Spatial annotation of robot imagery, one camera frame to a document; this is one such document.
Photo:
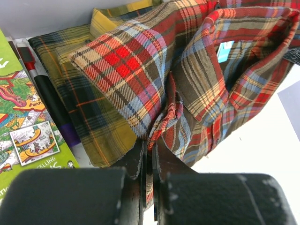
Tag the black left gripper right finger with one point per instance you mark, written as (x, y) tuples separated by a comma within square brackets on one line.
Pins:
[(183, 196)]

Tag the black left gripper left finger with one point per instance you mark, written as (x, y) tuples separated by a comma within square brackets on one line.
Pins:
[(84, 196)]

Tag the red brown plaid shirt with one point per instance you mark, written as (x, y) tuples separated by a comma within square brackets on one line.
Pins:
[(188, 73)]

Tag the folded yellow plaid shirt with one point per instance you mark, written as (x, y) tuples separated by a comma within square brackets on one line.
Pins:
[(105, 135)]

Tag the green treehouse book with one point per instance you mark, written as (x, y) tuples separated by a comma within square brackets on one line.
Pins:
[(29, 139)]

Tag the red black marker pen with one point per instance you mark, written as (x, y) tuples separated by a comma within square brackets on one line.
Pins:
[(28, 60)]

